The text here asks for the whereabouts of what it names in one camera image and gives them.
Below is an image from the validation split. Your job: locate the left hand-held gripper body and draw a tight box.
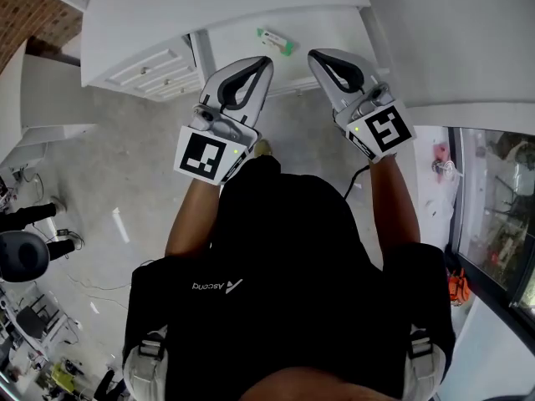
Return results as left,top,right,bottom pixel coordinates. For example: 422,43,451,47
173,104,262,187

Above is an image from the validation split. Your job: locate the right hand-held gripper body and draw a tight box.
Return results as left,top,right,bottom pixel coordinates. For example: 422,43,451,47
333,82,417,165

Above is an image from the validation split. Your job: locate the white desk drawer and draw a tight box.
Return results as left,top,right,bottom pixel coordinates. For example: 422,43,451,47
200,4,392,99

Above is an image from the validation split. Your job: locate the small green white item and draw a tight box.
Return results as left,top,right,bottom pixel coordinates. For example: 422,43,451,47
255,27,299,57

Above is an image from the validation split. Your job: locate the person's left forearm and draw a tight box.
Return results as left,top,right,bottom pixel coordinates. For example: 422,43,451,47
164,176,223,259

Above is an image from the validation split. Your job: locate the person's right forearm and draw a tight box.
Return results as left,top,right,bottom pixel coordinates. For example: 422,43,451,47
366,153,421,273

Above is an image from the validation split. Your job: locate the person's black shirt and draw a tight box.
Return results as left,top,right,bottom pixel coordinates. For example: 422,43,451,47
122,155,457,401

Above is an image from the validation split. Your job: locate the dark framed window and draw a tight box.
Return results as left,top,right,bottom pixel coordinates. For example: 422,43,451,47
447,126,535,322

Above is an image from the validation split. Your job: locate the orange tool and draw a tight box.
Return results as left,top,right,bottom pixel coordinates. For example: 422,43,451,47
447,266,470,307

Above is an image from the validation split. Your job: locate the black round chair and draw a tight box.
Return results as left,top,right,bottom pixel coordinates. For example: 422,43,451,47
0,229,52,284

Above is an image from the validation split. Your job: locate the yellow green object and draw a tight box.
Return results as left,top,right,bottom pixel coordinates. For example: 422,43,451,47
50,360,79,393

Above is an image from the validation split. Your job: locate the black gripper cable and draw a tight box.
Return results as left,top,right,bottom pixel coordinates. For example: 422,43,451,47
343,163,373,202

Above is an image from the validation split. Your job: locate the white strap with buckle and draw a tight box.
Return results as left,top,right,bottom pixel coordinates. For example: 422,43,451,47
122,327,169,401
401,324,447,401

